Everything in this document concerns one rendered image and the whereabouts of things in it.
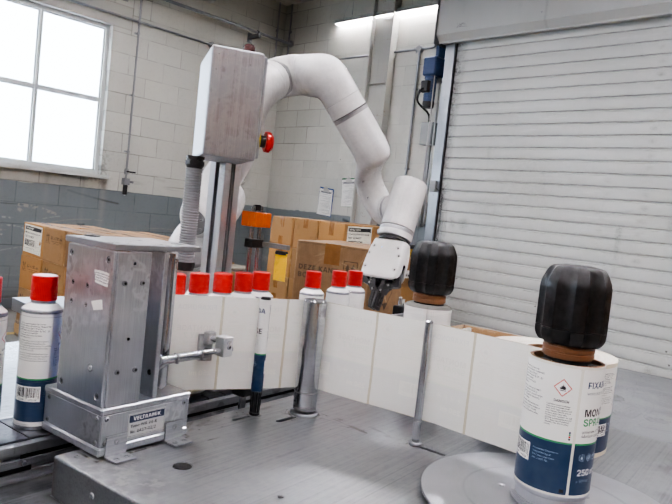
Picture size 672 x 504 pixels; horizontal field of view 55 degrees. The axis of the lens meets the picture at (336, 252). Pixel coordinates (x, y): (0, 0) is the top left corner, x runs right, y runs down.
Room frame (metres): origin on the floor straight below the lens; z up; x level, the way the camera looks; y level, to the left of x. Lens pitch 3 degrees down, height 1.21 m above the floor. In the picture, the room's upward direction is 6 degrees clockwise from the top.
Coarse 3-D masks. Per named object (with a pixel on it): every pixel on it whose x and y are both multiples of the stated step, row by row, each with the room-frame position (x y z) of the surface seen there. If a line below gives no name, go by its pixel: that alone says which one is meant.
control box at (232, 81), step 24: (216, 48) 1.12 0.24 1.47; (216, 72) 1.12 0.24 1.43; (240, 72) 1.13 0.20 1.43; (264, 72) 1.15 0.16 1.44; (216, 96) 1.12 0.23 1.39; (240, 96) 1.13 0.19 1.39; (216, 120) 1.12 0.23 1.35; (240, 120) 1.14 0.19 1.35; (216, 144) 1.12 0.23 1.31; (240, 144) 1.14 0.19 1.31
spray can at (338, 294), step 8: (336, 272) 1.39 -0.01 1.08; (344, 272) 1.39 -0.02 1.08; (336, 280) 1.39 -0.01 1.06; (344, 280) 1.39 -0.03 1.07; (328, 288) 1.40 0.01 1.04; (336, 288) 1.39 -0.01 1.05; (344, 288) 1.40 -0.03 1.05; (328, 296) 1.39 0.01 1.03; (336, 296) 1.38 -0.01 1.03; (344, 296) 1.38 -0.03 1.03; (344, 304) 1.38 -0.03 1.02
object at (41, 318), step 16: (32, 288) 0.84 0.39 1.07; (48, 288) 0.84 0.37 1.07; (32, 304) 0.84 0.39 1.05; (48, 304) 0.84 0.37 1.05; (32, 320) 0.83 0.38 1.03; (48, 320) 0.84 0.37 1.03; (32, 336) 0.83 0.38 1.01; (48, 336) 0.84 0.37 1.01; (32, 352) 0.83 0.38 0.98; (48, 352) 0.84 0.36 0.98; (32, 368) 0.83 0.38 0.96; (48, 368) 0.84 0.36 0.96; (16, 384) 0.84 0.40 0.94; (32, 384) 0.83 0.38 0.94; (16, 400) 0.84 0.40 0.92; (32, 400) 0.83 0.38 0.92; (16, 416) 0.83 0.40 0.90; (32, 416) 0.83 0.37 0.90
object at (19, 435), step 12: (204, 396) 1.06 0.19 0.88; (216, 396) 1.07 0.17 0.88; (0, 420) 0.86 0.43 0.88; (12, 420) 0.86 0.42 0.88; (0, 432) 0.82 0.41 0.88; (12, 432) 0.82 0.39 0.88; (24, 432) 0.82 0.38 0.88; (36, 432) 0.83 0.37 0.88; (48, 432) 0.83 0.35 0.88; (0, 444) 0.78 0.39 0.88
